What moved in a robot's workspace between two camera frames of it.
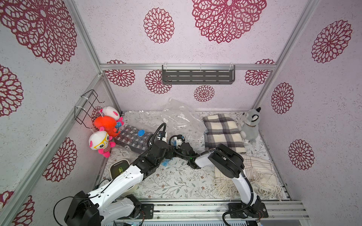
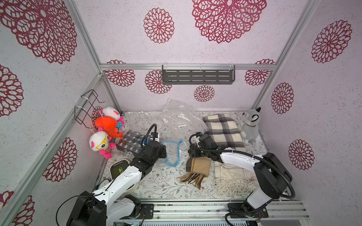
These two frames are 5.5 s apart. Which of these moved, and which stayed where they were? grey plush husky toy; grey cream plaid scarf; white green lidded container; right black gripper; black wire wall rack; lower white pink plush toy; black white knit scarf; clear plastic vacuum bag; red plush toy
Moved: clear plastic vacuum bag; black white knit scarf; right black gripper
Stayed: white green lidded container; red plush toy; grey cream plaid scarf; grey plush husky toy; lower white pink plush toy; black wire wall rack
